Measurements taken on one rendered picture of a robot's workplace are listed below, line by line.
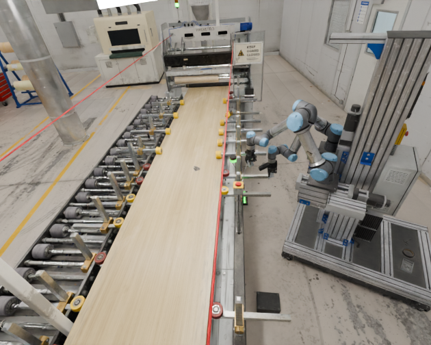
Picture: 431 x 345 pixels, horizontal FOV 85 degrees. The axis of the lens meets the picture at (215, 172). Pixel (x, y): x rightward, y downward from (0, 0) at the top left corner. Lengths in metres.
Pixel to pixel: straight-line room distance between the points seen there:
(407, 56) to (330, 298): 2.00
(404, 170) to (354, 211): 0.44
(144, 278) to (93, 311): 0.32
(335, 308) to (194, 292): 1.47
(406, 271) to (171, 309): 2.09
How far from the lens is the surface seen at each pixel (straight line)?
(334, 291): 2.72
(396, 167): 2.12
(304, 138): 1.78
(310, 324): 2.54
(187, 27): 4.78
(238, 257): 1.91
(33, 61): 5.24
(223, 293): 1.87
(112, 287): 1.75
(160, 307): 1.59
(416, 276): 2.87
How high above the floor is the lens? 2.32
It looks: 38 degrees down
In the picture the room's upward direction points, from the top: 5 degrees counter-clockwise
